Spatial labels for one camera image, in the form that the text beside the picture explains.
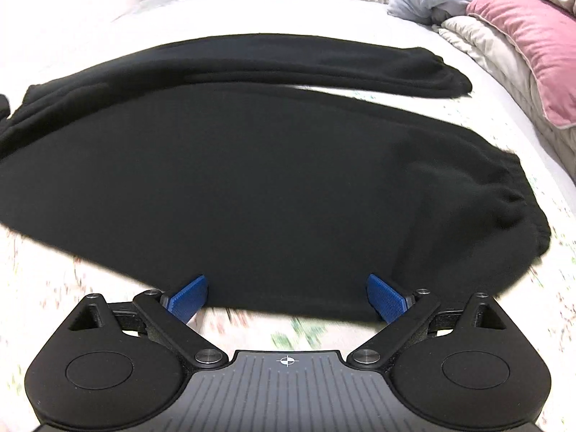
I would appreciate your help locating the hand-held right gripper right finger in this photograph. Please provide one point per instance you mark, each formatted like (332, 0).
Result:
(383, 299)

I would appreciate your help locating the grey quilt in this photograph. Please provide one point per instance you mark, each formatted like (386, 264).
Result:
(490, 45)

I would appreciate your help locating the floral bed sheet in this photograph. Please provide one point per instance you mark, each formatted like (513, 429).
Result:
(495, 112)

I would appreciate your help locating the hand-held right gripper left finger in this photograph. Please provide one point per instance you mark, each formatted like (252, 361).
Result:
(189, 298)

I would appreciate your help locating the black pants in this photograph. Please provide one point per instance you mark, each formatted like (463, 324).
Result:
(225, 166)

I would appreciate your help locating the pink pillow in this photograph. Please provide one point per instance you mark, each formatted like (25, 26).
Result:
(531, 40)

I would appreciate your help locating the grey bed cover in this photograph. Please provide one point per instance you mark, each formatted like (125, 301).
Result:
(270, 13)

